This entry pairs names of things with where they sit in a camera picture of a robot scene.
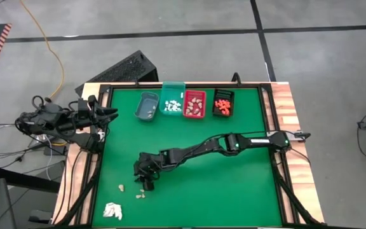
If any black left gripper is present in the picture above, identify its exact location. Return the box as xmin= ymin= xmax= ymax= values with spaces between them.
xmin=74 ymin=106 xmax=120 ymax=128

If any teal translucent plastic bin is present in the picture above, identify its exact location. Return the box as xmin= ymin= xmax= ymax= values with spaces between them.
xmin=159 ymin=81 xmax=186 ymax=116

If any red plastic basket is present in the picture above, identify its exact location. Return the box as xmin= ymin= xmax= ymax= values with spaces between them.
xmin=182 ymin=90 xmax=207 ymax=120

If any black perforated computer case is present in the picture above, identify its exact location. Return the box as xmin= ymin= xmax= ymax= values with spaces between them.
xmin=74 ymin=50 xmax=159 ymax=96

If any crumpled white tissue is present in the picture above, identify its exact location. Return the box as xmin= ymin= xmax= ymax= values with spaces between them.
xmin=102 ymin=202 xmax=123 ymax=221

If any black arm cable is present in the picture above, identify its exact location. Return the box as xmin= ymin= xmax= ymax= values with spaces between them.
xmin=60 ymin=149 xmax=84 ymax=220

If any yellow hanging cord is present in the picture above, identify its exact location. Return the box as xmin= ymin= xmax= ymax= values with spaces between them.
xmin=19 ymin=0 xmax=65 ymax=99

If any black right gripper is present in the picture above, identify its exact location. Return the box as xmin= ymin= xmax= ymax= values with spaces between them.
xmin=133 ymin=151 xmax=163 ymax=192

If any black curved frame bracket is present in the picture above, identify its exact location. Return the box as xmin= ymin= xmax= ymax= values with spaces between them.
xmin=231 ymin=72 xmax=243 ymax=87

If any black plastic basket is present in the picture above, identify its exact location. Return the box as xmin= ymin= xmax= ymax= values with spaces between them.
xmin=212 ymin=88 xmax=236 ymax=118

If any white floor cable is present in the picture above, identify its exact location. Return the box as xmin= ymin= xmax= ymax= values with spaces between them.
xmin=0 ymin=124 xmax=55 ymax=182

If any grey-blue plastic bin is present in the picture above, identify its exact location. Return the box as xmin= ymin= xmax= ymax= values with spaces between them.
xmin=133 ymin=91 xmax=160 ymax=122

